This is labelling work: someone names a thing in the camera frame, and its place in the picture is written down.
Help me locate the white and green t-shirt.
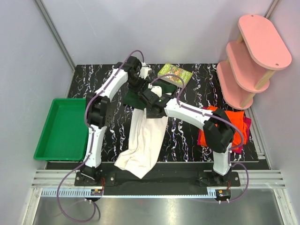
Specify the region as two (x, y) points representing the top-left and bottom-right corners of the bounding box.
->
(114, 90), (168, 179)

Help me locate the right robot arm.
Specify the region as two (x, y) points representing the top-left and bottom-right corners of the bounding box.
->
(140, 89), (244, 186)

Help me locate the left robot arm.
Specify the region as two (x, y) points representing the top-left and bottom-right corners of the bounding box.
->
(80, 56), (151, 186)

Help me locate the green paperback book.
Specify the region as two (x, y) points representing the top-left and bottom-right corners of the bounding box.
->
(157, 63), (193, 88)

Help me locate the orange folded t-shirt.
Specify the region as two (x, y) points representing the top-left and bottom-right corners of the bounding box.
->
(197, 105), (251, 154)

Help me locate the green plastic tray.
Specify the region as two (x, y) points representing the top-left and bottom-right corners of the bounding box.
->
(33, 98), (88, 161)

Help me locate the magenta folded t-shirt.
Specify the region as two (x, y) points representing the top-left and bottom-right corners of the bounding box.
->
(197, 116), (251, 154)

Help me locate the pink three-tier shelf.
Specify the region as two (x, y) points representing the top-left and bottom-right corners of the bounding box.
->
(217, 14), (292, 110)

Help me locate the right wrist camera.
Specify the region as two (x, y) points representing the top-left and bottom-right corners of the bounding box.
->
(148, 84), (162, 98)

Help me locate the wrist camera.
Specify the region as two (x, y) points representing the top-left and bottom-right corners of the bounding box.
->
(139, 62), (152, 80)
(148, 84), (162, 98)

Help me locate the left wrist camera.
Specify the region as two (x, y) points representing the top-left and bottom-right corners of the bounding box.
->
(139, 62), (152, 80)

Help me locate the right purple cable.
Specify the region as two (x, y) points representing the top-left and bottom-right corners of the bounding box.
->
(150, 74), (249, 203)

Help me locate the purple cable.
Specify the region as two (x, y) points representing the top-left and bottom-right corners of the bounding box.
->
(56, 50), (145, 222)
(150, 74), (249, 203)

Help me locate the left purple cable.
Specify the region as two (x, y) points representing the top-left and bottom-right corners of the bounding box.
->
(56, 50), (145, 222)

